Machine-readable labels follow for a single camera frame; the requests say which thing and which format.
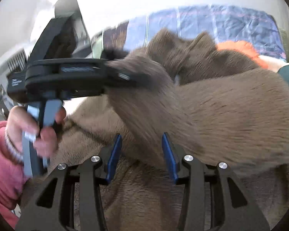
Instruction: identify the brown fleece garment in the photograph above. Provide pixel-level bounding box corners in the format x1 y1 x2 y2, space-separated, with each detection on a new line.
49 29 289 230

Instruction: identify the left hand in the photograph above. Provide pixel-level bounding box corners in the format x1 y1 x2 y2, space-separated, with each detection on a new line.
5 106 58 163

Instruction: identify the dark deer-print quilt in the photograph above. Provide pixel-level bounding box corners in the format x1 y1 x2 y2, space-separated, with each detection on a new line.
91 21 129 60

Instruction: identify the orange puffer jacket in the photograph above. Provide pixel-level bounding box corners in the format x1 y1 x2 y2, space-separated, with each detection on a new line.
217 40 284 73

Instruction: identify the blue plaid pillow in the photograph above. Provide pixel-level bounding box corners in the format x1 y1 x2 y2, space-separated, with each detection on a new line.
124 5 286 60

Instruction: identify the white wire rack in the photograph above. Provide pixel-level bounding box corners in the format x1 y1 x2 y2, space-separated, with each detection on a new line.
6 49 28 74

